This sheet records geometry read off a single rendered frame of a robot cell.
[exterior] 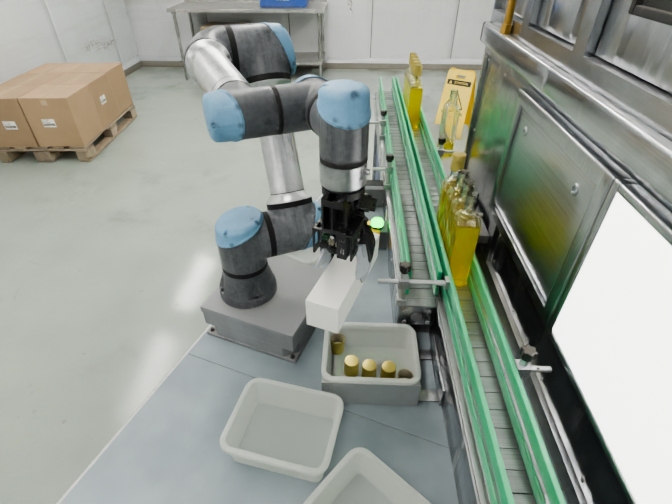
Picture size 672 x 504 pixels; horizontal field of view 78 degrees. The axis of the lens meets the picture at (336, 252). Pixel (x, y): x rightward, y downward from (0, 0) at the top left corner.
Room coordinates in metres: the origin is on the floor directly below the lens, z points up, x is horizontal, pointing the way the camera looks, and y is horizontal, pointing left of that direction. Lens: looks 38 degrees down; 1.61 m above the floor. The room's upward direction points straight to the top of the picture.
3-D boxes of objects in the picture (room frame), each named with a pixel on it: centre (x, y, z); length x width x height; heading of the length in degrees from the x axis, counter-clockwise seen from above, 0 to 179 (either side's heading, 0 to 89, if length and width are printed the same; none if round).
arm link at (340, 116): (0.60, -0.01, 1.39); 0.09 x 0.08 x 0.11; 23
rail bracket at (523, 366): (0.49, -0.38, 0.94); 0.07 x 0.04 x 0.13; 87
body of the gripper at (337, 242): (0.59, -0.01, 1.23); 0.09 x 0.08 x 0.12; 158
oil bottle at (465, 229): (0.83, -0.32, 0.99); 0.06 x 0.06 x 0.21; 87
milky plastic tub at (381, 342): (0.63, -0.08, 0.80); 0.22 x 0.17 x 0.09; 87
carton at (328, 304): (0.61, -0.02, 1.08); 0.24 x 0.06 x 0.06; 158
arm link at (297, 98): (0.68, 0.04, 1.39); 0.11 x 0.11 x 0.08; 23
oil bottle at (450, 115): (1.63, -0.46, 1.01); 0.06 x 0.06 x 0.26; 2
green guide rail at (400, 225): (1.64, -0.22, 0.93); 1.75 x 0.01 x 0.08; 177
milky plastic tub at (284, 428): (0.46, 0.11, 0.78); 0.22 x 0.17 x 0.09; 76
